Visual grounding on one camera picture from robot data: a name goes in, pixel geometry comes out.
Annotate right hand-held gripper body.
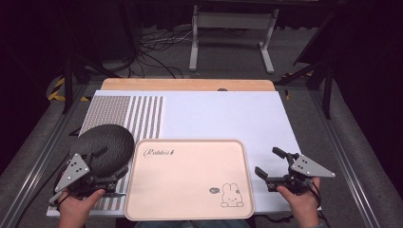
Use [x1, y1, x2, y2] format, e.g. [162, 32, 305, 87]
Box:
[266, 152, 336, 195]

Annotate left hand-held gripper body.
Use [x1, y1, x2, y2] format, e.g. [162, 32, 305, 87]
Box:
[48, 153, 119, 205]

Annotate person's right hand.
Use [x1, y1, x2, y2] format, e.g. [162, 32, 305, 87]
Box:
[276, 176, 321, 228]

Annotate person's left hand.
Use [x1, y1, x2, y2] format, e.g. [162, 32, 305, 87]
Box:
[57, 188, 106, 228]

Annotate grey striped placemat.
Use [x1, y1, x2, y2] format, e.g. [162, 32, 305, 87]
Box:
[79, 95, 166, 213]

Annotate white table mat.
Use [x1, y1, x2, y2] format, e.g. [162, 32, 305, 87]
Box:
[46, 89, 321, 219]

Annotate pink tray with rabbit print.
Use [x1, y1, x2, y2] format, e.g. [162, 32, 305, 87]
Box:
[124, 138, 256, 221]

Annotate yellow black floor tape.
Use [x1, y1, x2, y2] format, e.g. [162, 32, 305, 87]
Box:
[47, 77, 91, 103]

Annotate black stand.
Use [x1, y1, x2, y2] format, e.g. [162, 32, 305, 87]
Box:
[274, 12, 337, 121]
[60, 55, 122, 116]

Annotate white metal stand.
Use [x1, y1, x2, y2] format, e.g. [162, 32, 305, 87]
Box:
[188, 4, 280, 75]

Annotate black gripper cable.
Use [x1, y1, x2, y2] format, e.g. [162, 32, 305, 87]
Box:
[305, 180, 331, 228]
[51, 189, 71, 212]

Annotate aluminium rail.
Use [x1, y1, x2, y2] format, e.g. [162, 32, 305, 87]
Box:
[310, 89, 381, 228]
[0, 85, 93, 228]

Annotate black floor cables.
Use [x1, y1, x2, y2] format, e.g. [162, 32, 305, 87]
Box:
[126, 28, 195, 80]

